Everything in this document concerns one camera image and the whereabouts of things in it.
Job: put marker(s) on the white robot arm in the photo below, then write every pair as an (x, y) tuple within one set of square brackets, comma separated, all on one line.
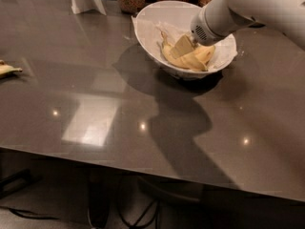
[(285, 16)]

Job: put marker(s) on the banana at left edge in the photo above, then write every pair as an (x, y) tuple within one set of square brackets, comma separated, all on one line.
[(6, 70)]

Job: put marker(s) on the black table leg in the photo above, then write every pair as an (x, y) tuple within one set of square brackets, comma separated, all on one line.
[(99, 199)]

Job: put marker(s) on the white bowl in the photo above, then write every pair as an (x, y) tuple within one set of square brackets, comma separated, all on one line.
[(174, 18)]

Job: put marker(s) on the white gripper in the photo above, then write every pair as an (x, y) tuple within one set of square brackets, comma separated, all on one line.
[(204, 30)]

